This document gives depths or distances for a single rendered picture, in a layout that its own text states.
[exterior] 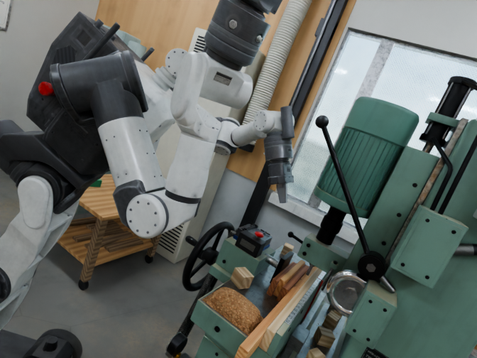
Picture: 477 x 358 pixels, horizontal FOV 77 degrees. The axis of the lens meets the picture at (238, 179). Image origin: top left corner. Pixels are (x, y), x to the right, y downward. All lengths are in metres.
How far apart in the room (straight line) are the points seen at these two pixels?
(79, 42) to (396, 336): 1.03
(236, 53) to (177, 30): 2.53
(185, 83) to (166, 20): 2.62
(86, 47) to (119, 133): 0.30
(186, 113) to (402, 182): 0.59
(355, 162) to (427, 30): 1.69
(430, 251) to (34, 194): 0.96
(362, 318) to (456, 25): 2.02
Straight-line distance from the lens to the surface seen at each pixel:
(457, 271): 0.87
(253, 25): 0.49
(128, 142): 0.58
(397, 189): 0.87
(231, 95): 0.53
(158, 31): 3.13
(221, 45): 0.50
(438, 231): 0.76
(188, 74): 0.50
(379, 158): 0.87
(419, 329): 0.91
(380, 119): 0.86
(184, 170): 0.52
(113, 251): 2.23
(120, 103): 0.61
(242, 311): 0.76
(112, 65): 0.63
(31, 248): 1.04
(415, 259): 0.77
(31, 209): 0.97
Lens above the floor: 1.35
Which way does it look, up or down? 12 degrees down
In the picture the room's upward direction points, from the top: 21 degrees clockwise
